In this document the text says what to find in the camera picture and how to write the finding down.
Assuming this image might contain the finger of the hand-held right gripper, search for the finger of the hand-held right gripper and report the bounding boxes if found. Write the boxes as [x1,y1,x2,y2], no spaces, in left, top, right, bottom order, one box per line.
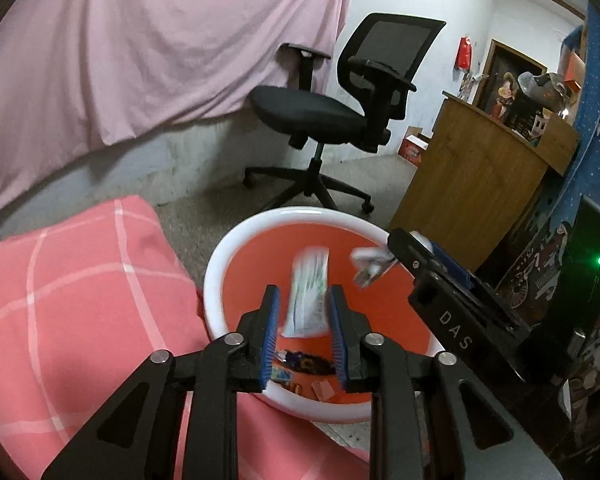
[429,241,479,291]
[387,228,447,282]

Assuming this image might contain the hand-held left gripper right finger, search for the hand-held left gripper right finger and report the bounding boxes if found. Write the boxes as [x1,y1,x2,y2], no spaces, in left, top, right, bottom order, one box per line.
[328,284,565,480]

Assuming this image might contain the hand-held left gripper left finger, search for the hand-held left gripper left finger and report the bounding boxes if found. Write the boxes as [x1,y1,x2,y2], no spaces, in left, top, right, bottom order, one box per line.
[40,284,281,480]

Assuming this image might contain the white paper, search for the white paper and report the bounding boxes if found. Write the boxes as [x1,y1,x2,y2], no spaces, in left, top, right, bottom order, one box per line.
[349,245,397,289]

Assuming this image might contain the white plastic wrapper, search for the white plastic wrapper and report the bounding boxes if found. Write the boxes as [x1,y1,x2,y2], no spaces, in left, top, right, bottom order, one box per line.
[279,245,331,339]

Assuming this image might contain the orange bucket with white rim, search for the orange bucket with white rim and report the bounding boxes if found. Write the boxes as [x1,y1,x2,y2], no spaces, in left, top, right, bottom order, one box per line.
[203,205,447,424]

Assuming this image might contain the wooden cabinet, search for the wooden cabinet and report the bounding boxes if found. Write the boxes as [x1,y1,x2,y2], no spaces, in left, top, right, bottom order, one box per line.
[388,90,581,274]

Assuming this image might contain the cartoon printed cloth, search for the cartoon printed cloth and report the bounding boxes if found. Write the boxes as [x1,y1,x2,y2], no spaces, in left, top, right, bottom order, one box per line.
[495,200,600,411]

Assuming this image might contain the red cardboard box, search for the red cardboard box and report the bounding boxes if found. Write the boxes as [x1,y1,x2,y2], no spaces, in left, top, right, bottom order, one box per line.
[397,126,434,169]

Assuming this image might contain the black printed box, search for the black printed box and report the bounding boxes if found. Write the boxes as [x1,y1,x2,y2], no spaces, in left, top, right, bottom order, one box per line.
[509,94,552,139]

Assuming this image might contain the black office chair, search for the black office chair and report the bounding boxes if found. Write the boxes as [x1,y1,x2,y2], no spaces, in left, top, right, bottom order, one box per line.
[243,12,447,214]

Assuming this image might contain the cartoon doll figure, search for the cartoon doll figure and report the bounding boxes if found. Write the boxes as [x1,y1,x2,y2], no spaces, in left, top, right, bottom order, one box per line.
[489,72,519,121]

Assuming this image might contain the pink checked blanket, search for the pink checked blanket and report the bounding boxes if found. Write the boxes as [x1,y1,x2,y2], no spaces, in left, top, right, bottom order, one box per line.
[0,195,372,480]

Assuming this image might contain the grey crumpled bag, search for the grey crumpled bag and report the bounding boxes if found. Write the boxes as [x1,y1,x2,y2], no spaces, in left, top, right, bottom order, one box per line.
[517,70,569,106]

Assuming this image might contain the red hanging bag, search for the red hanging bag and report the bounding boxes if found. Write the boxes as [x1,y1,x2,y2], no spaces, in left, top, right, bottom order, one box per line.
[454,36,474,71]

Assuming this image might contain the blue dotted cloth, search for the blue dotted cloth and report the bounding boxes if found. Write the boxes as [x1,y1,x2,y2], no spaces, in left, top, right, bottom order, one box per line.
[544,9,600,261]

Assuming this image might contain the orange box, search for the orange box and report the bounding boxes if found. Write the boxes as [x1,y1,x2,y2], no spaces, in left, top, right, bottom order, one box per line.
[557,52,586,89]

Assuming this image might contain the pink hanging sheet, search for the pink hanging sheet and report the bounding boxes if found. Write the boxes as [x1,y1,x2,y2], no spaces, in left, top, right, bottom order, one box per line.
[0,0,357,224]

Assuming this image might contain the wooden door frame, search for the wooden door frame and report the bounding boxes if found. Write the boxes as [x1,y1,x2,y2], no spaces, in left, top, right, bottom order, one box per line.
[474,39,549,122]

